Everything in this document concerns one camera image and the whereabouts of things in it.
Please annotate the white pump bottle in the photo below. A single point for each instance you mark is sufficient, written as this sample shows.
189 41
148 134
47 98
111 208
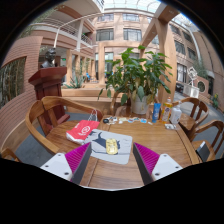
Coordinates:
175 116

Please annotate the dark bust statue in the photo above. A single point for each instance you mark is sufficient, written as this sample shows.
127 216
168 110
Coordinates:
50 59

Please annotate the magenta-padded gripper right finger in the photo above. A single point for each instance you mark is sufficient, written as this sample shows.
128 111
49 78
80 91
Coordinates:
165 165

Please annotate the black flat box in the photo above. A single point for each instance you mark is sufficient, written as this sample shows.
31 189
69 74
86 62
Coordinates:
202 151

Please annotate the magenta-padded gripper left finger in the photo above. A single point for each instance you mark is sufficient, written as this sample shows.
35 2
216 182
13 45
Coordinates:
56 165

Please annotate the dark red wooden pedestal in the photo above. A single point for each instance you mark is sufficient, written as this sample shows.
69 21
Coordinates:
48 85

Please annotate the yellow translucent computer mouse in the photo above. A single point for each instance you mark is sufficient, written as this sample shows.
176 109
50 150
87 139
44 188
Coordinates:
112 146

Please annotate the grey cat-print mouse pad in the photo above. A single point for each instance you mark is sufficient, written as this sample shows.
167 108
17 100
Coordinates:
125 150

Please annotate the spiky green agave plant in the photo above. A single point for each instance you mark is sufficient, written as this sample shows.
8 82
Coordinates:
75 83

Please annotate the curved-back wooden armchair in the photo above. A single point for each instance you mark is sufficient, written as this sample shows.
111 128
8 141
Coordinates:
8 155
208 126
115 103
188 121
35 125

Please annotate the small black pouch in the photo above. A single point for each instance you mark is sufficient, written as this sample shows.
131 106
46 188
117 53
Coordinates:
105 120

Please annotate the clear plastic bag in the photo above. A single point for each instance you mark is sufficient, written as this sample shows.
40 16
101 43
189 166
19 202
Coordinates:
170 126

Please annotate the small blue sticker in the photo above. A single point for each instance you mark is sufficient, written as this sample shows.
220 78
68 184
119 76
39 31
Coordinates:
143 120

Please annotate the white frame sculpture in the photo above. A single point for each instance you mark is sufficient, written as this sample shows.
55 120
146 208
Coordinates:
192 74

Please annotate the blue squeeze tube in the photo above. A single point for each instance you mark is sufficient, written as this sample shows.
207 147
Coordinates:
156 112

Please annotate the yellow liquid bottle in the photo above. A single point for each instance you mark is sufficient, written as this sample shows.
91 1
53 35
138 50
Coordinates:
166 113

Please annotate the red paper shopping bag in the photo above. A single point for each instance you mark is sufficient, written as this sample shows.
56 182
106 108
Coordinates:
81 131

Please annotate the leafy plant in white pot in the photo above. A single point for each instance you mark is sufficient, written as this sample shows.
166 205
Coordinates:
136 73

